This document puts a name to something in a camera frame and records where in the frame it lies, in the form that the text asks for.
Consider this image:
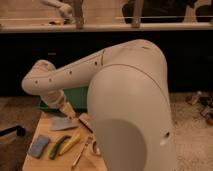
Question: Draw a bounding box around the blue sponge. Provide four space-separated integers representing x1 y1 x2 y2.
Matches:
28 135 50 158

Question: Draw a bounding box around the grey folded cloth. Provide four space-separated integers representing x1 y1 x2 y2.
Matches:
51 117 77 131

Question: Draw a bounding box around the wooden brush block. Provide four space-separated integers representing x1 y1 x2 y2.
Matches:
78 113 93 132

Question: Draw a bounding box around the green cucumber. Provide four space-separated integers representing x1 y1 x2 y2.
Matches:
48 135 71 160

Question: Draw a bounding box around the silver metal cup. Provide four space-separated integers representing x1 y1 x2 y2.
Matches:
92 141 101 156

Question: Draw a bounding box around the silver fork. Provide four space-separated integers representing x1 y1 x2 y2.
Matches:
71 136 93 170

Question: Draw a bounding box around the green plastic tray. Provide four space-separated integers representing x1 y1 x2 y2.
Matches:
38 87 88 113

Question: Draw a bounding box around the yellow banana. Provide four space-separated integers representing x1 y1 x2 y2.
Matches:
59 134 81 155

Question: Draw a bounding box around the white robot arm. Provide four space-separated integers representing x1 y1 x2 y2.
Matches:
22 39 177 171

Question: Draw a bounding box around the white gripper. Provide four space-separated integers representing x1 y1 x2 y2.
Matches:
41 90 76 119

